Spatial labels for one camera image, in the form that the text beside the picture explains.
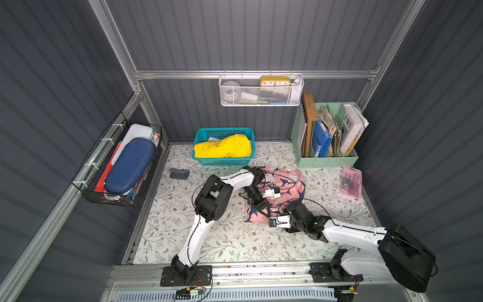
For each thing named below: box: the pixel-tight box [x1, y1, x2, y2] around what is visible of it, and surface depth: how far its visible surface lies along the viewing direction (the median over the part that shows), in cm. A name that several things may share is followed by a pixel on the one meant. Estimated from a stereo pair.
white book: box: [339, 103, 370, 157], surface depth 100 cm
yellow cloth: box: [193, 134, 253, 158], surface depth 104 cm
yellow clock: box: [259, 75, 292, 88], surface depth 89 cm
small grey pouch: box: [168, 167, 191, 180], surface depth 106 cm
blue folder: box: [311, 118, 333, 158], surface depth 101 cm
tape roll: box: [220, 79, 243, 102], surface depth 89 cm
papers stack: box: [316, 104, 342, 157], surface depth 101 cm
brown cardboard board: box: [303, 93, 319, 158], surface depth 93 cm
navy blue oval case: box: [104, 137, 156, 195], surface depth 69 cm
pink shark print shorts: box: [244, 167, 306, 223], surface depth 96 cm
